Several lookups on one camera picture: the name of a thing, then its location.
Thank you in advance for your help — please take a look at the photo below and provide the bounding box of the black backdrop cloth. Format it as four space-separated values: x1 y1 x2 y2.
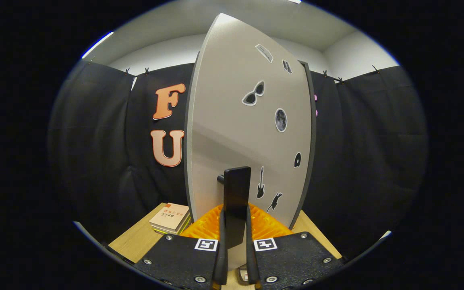
47 60 430 258

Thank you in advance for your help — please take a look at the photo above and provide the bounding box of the beige book orange label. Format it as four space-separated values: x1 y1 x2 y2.
149 203 191 234

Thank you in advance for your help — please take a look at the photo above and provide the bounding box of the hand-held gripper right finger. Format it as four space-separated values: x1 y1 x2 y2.
245 203 344 290

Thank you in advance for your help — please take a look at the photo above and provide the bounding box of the yellow-edged book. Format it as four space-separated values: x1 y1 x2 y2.
153 215 193 236

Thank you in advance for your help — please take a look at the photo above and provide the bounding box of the beige shoe cabinet door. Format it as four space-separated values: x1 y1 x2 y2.
184 13 314 270

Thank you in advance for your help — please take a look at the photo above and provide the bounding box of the black door handle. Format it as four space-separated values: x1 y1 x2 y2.
217 166 252 249

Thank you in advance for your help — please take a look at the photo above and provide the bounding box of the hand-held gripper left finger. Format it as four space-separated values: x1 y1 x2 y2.
133 203 229 290

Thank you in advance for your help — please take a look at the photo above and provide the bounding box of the dark grey shoe cabinet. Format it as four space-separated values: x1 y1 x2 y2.
298 60 318 231

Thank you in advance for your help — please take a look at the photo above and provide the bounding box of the narrow ceiling light panel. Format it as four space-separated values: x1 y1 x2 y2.
81 31 114 60

